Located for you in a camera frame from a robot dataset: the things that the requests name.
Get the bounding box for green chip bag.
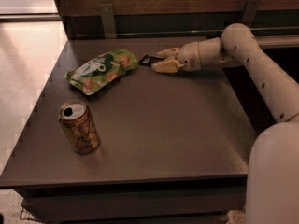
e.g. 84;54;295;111
64;49;138;95

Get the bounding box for black rxbar chocolate wrapper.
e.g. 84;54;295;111
139;55;164;67

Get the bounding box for left metal rail bracket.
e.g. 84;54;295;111
100;4;117;39

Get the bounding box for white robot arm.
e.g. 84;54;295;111
151;23;299;224

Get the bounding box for right metal rail bracket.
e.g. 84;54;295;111
240;0;261;24

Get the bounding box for grey cabinet with drawers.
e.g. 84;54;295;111
1;38;255;223

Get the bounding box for horizontal metal rail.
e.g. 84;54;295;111
74;25;299;38

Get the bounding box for orange soda can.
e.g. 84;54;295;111
58;100;100;155

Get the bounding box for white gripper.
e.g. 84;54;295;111
151;37;221;73

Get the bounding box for wire rack on floor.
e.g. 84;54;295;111
20;208;37;221

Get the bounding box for metal rail bracket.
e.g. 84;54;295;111
240;0;261;24
100;4;117;39

